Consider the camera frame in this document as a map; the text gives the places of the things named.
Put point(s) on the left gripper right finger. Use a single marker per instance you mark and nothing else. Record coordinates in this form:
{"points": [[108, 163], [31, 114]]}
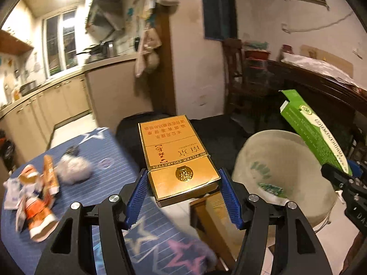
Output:
{"points": [[297, 248]]}

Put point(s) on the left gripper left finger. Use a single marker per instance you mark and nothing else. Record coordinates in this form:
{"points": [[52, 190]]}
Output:
{"points": [[70, 248]]}

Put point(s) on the green carton box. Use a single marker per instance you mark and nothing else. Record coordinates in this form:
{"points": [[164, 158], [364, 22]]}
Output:
{"points": [[313, 131]]}

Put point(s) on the orange snack box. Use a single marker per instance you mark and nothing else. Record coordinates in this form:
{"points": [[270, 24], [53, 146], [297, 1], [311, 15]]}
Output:
{"points": [[51, 184]]}

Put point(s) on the clear plastic bag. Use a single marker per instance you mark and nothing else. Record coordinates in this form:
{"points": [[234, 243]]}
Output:
{"points": [[72, 169]]}

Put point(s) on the squashed orange paper cup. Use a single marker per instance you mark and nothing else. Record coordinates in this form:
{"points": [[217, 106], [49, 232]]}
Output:
{"points": [[29, 175]]}

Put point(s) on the black tissue packet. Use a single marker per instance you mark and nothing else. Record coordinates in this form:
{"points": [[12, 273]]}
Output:
{"points": [[73, 151]]}

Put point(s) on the gold cigarette box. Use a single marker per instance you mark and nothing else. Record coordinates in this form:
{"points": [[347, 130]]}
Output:
{"points": [[179, 166]]}

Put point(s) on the kitchen window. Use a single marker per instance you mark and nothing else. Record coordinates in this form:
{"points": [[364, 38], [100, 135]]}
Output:
{"points": [[59, 45]]}

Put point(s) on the white plastic bucket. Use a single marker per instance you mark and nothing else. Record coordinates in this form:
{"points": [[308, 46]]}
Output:
{"points": [[278, 166]]}

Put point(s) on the small wooden stool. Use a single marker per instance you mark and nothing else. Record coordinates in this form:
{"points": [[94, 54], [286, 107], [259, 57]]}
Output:
{"points": [[209, 217]]}

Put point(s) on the white plastic pouch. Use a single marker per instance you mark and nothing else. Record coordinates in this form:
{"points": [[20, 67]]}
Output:
{"points": [[13, 196]]}

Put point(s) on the black garbage bag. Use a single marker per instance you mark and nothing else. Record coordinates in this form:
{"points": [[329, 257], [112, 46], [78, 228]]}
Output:
{"points": [[7, 151]]}

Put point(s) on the dark wooden dining table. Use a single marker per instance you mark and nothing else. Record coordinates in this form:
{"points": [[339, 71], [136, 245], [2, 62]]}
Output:
{"points": [[341, 107]]}

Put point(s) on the dark wooden chair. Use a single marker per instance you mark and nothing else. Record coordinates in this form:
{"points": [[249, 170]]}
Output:
{"points": [[239, 88]]}

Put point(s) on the beige lower cabinets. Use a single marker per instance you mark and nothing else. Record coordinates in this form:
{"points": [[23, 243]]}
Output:
{"points": [[107, 89]]}

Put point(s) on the silver rice cooker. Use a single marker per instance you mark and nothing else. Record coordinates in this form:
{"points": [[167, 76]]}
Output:
{"points": [[28, 88]]}

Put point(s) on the black frying pan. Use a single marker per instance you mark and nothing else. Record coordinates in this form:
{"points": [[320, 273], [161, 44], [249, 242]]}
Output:
{"points": [[98, 49]]}

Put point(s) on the hanging cloth bags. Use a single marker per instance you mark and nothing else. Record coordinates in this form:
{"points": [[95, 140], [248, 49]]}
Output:
{"points": [[147, 58]]}

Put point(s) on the steel kettle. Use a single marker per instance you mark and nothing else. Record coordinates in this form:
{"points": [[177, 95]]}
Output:
{"points": [[109, 49]]}

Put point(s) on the range hood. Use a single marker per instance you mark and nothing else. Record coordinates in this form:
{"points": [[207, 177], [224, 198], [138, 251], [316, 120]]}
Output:
{"points": [[104, 18]]}

